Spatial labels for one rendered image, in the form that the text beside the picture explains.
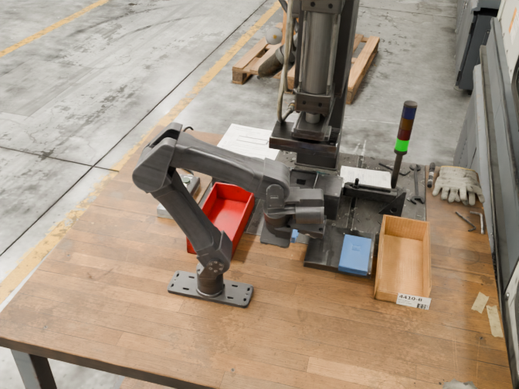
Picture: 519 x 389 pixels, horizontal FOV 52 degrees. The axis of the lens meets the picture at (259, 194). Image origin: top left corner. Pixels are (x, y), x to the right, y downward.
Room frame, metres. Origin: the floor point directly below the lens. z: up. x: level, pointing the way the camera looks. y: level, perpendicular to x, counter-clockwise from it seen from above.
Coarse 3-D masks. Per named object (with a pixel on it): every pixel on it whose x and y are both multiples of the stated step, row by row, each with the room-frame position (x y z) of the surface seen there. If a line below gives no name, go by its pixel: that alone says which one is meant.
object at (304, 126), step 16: (304, 112) 1.32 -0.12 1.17; (288, 128) 1.28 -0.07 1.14; (304, 128) 1.21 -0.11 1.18; (320, 128) 1.21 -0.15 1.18; (336, 128) 1.29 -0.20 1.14; (272, 144) 1.23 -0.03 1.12; (288, 144) 1.22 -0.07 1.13; (304, 144) 1.21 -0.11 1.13; (320, 144) 1.20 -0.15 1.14; (336, 144) 1.20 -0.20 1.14
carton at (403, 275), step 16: (384, 224) 1.09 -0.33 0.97; (400, 224) 1.12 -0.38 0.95; (416, 224) 1.11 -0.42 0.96; (384, 240) 1.10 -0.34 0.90; (400, 240) 1.10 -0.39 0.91; (416, 240) 1.11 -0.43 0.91; (384, 256) 1.04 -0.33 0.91; (400, 256) 1.04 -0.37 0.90; (416, 256) 1.04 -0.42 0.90; (384, 272) 0.98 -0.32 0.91; (400, 272) 0.98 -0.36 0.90; (416, 272) 0.98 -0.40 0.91; (384, 288) 0.92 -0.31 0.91; (400, 288) 0.92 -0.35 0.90; (416, 288) 0.93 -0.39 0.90; (400, 304) 0.88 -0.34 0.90; (416, 304) 0.87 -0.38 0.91
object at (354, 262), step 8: (344, 240) 1.07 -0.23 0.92; (352, 240) 1.07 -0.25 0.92; (360, 240) 1.08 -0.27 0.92; (368, 240) 1.08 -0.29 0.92; (344, 248) 1.04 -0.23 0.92; (368, 248) 1.05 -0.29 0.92; (344, 256) 1.01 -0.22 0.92; (352, 256) 1.01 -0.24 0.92; (360, 256) 1.01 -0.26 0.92; (368, 256) 1.01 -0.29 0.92; (344, 264) 0.98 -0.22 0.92; (352, 264) 0.98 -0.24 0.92; (360, 264) 0.98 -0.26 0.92; (352, 272) 0.95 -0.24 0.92; (360, 272) 0.95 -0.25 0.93
